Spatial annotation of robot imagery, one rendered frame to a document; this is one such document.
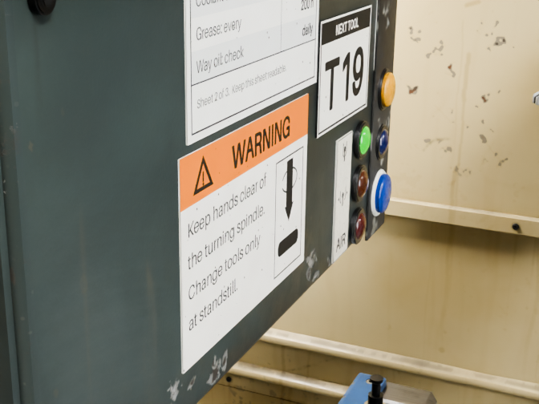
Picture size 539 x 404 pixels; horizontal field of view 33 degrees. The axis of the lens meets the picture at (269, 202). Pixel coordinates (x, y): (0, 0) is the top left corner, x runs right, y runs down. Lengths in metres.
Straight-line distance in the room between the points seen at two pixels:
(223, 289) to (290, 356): 1.19
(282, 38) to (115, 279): 0.18
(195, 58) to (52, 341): 0.14
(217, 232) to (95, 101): 0.13
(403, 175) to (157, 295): 1.08
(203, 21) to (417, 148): 1.05
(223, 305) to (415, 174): 1.00
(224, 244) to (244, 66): 0.09
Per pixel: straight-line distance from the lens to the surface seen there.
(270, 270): 0.52
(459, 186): 1.44
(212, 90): 0.42
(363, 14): 0.62
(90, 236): 0.35
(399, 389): 1.25
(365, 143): 0.64
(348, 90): 0.60
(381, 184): 0.69
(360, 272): 1.54
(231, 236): 0.46
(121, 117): 0.36
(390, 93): 0.68
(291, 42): 0.50
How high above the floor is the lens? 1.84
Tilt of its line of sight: 19 degrees down
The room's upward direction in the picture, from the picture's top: 1 degrees clockwise
